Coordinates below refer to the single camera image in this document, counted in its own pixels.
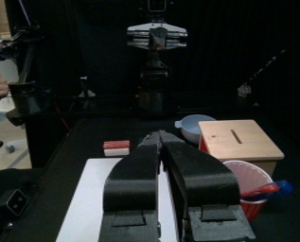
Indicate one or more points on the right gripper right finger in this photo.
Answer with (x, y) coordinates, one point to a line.
(203, 186)

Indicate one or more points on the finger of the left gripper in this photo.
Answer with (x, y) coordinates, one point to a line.
(153, 38)
(162, 38)

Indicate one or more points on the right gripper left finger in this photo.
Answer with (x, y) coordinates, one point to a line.
(130, 189)

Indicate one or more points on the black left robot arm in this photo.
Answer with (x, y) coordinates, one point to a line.
(154, 83)

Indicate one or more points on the white cutting board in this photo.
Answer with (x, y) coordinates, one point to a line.
(85, 204)

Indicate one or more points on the red plastic cup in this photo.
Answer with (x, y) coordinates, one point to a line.
(247, 175)

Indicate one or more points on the red and white block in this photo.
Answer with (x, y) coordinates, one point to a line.
(117, 148)

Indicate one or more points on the red toy spatula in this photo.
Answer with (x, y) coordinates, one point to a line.
(265, 189)

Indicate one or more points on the wooden box with slot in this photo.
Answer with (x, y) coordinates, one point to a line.
(240, 141)

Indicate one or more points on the pale blue bowl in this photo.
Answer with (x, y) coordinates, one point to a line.
(192, 126)

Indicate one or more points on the blue toy knife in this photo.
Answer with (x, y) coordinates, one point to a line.
(285, 187)

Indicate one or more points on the small white tripod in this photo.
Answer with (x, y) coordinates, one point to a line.
(86, 91)

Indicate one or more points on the black box with square face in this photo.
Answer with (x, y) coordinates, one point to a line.
(15, 201)

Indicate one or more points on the grey caster wheel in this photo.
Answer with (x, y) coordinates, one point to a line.
(10, 148)

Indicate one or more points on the black stand with clamp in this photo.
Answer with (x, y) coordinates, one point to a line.
(27, 94)

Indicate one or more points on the grey frame clamp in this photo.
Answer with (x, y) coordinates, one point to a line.
(244, 90)

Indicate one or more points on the thin diagonal frame rod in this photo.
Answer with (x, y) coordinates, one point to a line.
(265, 67)

